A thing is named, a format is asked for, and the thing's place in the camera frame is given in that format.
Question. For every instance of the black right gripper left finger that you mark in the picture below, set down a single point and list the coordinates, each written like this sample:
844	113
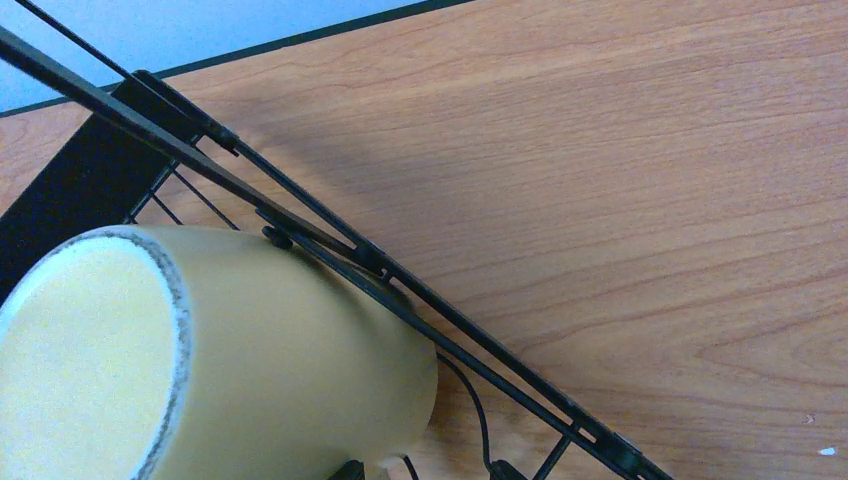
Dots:
350	470

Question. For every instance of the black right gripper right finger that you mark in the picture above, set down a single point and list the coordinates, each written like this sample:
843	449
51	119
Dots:
503	470

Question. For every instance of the yellow ceramic mug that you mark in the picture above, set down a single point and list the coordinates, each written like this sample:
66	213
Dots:
175	352

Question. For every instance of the black wire dish rack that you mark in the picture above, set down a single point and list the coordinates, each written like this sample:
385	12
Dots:
138	135

